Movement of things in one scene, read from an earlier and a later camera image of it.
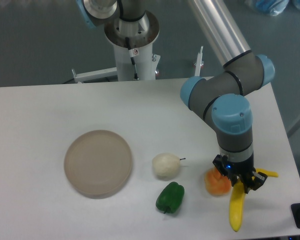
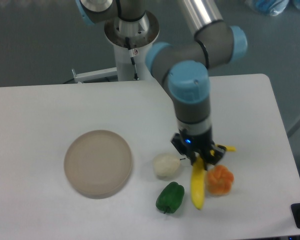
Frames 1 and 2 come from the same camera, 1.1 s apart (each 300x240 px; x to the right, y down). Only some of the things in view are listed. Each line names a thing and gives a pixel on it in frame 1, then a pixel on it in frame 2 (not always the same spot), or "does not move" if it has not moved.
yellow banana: x=237 y=197 → x=198 y=179
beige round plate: x=98 y=163 does not move
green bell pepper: x=170 y=198 does not move
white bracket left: x=81 y=78 does not move
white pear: x=166 y=165 does not move
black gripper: x=243 y=171 → x=200 y=143
